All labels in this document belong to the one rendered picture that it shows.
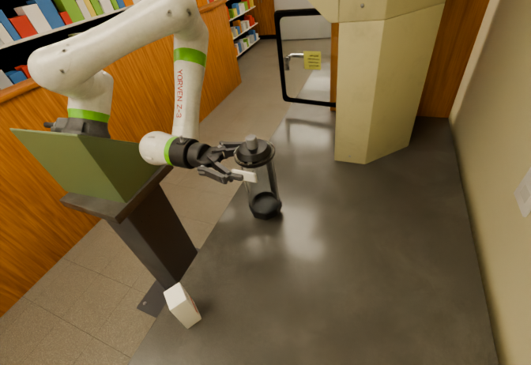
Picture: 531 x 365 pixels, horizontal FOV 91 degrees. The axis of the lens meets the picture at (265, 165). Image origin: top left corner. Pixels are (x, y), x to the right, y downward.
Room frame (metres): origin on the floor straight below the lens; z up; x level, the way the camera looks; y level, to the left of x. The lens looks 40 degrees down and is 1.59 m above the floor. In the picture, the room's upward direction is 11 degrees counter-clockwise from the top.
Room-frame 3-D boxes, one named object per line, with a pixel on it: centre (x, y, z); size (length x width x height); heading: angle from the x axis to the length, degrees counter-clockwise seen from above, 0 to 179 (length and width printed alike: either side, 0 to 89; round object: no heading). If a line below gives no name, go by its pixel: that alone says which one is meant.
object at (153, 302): (0.87, 0.62, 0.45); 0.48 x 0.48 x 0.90; 61
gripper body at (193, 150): (0.63, 0.16, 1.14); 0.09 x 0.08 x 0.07; 61
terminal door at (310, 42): (1.11, -0.27, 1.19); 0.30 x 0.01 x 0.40; 54
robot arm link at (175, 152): (0.66, 0.23, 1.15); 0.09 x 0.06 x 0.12; 151
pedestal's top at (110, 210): (0.87, 0.62, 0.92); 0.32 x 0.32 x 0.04; 61
